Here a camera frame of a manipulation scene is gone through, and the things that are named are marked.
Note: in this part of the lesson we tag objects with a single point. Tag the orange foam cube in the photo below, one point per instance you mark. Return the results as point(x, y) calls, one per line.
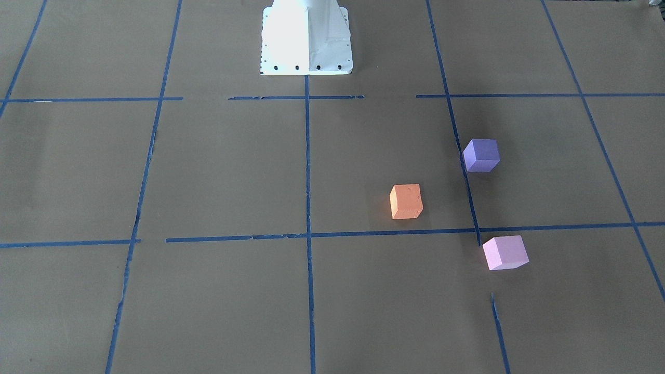
point(405, 201)

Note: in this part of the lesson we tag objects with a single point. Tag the purple foam cube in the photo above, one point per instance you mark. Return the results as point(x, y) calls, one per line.
point(481, 155)

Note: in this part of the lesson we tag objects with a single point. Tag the pink foam cube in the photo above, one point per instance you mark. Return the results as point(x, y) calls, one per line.
point(505, 252)

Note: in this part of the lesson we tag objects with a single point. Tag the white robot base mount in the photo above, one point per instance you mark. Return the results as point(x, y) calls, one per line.
point(305, 38)

